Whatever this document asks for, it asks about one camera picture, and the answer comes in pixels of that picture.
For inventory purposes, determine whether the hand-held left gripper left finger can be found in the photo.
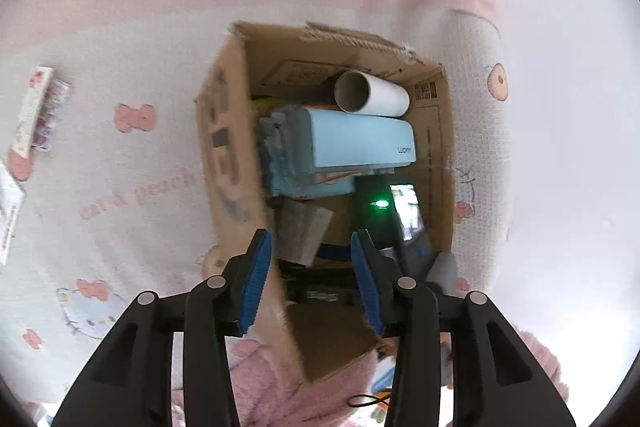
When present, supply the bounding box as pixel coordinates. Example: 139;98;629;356
52;228;275;427

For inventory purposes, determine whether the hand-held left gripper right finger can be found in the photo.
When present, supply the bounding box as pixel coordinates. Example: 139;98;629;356
350;229;576;427

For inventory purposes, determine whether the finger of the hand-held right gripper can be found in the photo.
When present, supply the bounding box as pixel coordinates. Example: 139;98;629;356
317;243;355;263

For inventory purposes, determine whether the brown cardboard box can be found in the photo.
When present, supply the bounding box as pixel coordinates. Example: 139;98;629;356
195;21;457;383

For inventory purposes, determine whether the light blue rectangular box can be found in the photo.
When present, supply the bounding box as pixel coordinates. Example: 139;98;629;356
257;104;356;200
300;107;417;172

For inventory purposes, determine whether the white cardboard tube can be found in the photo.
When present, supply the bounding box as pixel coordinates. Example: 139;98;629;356
334;70;411;118

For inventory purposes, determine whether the pink fuzzy clothing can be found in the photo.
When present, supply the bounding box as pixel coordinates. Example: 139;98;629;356
170;332;571;427

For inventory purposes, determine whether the white flat packet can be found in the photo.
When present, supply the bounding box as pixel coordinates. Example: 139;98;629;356
0;162;26;265

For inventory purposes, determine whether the patterned pink packet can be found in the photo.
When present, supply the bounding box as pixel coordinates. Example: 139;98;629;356
30;79;73;152

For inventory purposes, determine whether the printed pink blanket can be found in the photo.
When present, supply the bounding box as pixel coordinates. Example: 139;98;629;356
0;0;551;413

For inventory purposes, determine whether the pink slim carton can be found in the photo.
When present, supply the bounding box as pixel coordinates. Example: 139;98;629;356
7;67;56;158

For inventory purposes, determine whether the black thin cable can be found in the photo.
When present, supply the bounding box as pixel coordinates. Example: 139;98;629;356
349;393;392;409

